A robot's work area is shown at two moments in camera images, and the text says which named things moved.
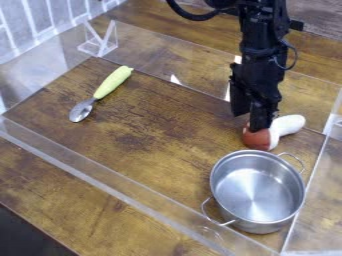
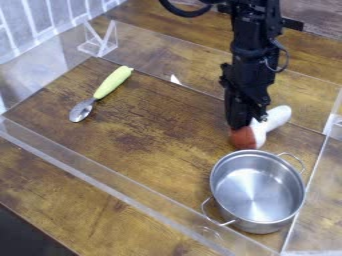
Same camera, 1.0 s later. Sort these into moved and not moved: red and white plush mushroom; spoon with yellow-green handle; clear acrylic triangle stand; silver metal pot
Moved: red and white plush mushroom
Not moved: silver metal pot; clear acrylic triangle stand; spoon with yellow-green handle
